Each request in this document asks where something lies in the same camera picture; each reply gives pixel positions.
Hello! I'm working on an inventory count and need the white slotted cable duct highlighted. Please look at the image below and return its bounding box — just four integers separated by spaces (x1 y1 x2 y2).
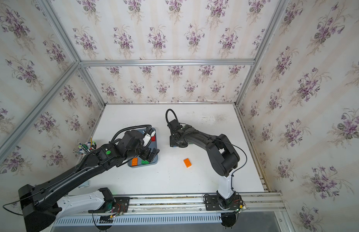
54 213 221 227

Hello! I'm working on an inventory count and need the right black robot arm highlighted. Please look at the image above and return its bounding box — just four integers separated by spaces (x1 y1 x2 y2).
167 119 240 201

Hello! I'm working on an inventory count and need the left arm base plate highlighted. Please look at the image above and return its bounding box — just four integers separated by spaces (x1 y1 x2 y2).
88 197 131 215

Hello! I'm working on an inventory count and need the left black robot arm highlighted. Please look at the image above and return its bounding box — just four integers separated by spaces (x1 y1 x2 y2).
18 127 159 232

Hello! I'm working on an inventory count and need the orange lego brick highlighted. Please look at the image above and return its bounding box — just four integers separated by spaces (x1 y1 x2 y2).
183 158 192 168
131 158 138 166

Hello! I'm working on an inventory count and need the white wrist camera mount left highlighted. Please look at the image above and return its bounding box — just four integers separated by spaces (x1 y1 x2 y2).
143 128 156 147

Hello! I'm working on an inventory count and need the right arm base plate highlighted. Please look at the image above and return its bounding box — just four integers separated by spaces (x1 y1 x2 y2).
203 193 246 211

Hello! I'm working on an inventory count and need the aluminium rail frame front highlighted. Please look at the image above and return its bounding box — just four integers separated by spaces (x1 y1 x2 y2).
45 192 294 232

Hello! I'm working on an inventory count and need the pen cup with pens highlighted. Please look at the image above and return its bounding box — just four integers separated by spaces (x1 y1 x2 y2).
77 137 97 156

